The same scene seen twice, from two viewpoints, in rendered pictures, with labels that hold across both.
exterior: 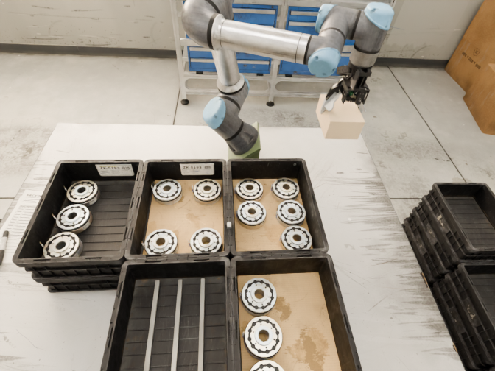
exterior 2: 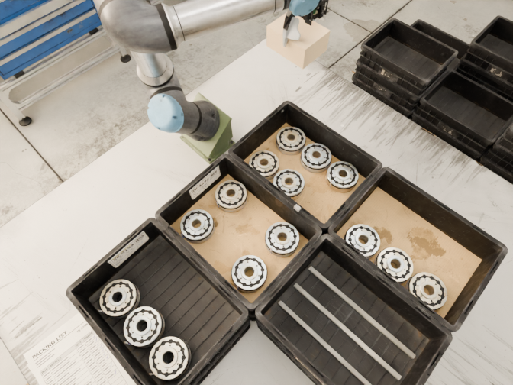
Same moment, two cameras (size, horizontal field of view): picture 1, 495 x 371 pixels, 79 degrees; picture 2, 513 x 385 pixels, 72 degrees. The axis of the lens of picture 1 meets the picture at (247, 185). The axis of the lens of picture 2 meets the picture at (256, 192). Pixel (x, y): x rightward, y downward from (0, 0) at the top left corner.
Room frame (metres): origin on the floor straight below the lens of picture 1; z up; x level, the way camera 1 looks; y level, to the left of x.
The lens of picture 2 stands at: (0.22, 0.40, 1.86)
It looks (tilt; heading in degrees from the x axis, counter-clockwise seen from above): 62 degrees down; 323
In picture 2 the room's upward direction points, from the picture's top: 2 degrees counter-clockwise
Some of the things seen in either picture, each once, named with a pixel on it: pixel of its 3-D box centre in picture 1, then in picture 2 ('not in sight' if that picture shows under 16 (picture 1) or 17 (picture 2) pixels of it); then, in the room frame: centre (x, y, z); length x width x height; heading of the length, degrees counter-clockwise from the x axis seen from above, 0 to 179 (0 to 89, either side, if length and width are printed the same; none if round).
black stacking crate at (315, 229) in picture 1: (270, 210); (301, 168); (0.62, -0.09, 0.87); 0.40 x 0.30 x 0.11; 8
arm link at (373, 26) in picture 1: (372, 27); not in sight; (0.89, -0.30, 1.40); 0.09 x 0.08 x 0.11; 74
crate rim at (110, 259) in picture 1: (88, 205); (156, 302); (0.54, 0.50, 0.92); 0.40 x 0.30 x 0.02; 8
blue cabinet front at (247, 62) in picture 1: (230, 40); (31, 10); (2.49, 0.25, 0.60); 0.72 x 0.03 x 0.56; 97
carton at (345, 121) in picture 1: (338, 116); (297, 38); (0.91, -0.30, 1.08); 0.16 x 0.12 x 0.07; 7
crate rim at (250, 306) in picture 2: (183, 204); (237, 224); (0.58, 0.21, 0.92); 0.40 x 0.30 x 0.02; 8
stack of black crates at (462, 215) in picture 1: (453, 237); (395, 80); (0.92, -1.14, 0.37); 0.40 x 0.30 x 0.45; 7
